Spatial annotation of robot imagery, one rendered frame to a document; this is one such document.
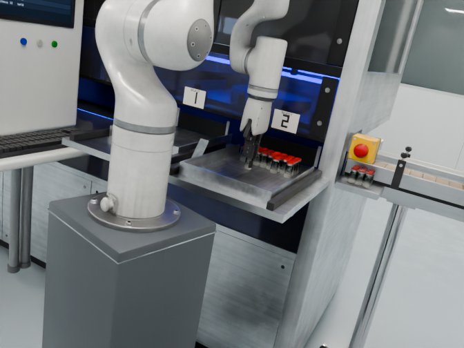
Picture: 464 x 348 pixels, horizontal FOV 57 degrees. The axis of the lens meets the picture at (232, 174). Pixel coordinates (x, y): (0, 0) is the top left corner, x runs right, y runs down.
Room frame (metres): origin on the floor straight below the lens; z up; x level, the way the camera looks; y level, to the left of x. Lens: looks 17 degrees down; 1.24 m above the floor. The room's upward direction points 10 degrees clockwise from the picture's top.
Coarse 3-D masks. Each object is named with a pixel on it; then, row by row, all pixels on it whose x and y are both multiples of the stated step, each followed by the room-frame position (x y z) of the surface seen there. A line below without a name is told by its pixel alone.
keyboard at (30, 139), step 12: (36, 132) 1.38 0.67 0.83; (48, 132) 1.40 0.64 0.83; (60, 132) 1.43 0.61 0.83; (72, 132) 1.46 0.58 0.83; (0, 144) 1.19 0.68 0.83; (12, 144) 1.21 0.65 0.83; (24, 144) 1.22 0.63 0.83; (36, 144) 1.25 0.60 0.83; (48, 144) 1.29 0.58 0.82; (60, 144) 1.33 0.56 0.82; (0, 156) 1.13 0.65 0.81; (12, 156) 1.17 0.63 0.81
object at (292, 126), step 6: (276, 114) 1.36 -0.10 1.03; (282, 114) 1.35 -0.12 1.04; (288, 114) 1.35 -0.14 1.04; (294, 114) 1.34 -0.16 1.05; (276, 120) 1.36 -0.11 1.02; (294, 120) 1.34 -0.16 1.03; (276, 126) 1.36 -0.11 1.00; (288, 126) 1.34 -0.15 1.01; (294, 126) 1.33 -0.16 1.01; (294, 132) 1.33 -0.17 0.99
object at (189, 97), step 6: (186, 90) 1.50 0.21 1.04; (192, 90) 1.49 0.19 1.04; (198, 90) 1.48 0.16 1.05; (186, 96) 1.50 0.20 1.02; (192, 96) 1.49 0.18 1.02; (198, 96) 1.48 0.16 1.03; (204, 96) 1.47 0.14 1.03; (186, 102) 1.50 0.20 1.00; (192, 102) 1.49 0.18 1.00; (198, 102) 1.48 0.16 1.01
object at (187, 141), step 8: (112, 128) 1.30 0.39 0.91; (176, 128) 1.57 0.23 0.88; (176, 136) 1.46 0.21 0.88; (184, 136) 1.48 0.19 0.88; (192, 136) 1.50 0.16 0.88; (200, 136) 1.52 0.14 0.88; (208, 136) 1.54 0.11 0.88; (224, 136) 1.45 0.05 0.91; (176, 144) 1.35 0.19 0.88; (184, 144) 1.36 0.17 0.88; (192, 144) 1.26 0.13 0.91; (208, 144) 1.36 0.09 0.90; (176, 152) 1.20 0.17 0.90
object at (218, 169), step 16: (192, 160) 1.11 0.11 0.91; (208, 160) 1.19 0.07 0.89; (224, 160) 1.26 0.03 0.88; (192, 176) 1.05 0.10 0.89; (208, 176) 1.03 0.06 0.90; (224, 176) 1.01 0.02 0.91; (240, 176) 1.14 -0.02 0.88; (256, 176) 1.16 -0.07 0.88; (272, 176) 1.19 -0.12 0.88; (304, 176) 1.19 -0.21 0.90; (240, 192) 0.99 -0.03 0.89; (256, 192) 0.97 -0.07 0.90; (272, 192) 0.96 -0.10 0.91
